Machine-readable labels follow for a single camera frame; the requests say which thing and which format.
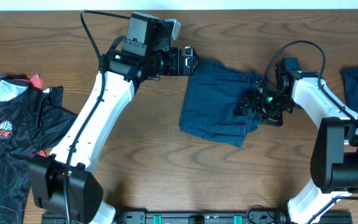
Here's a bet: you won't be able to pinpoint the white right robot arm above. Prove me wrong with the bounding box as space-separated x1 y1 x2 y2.
234 57 358 223

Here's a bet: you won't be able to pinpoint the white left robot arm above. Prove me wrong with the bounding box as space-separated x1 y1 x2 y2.
29 12 200 223

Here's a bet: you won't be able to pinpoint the black orange patterned t-shirt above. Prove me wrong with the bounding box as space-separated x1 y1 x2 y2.
0 75 76 223

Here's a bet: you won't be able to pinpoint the dark blue denim shorts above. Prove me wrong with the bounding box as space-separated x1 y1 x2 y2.
179 61 260 148

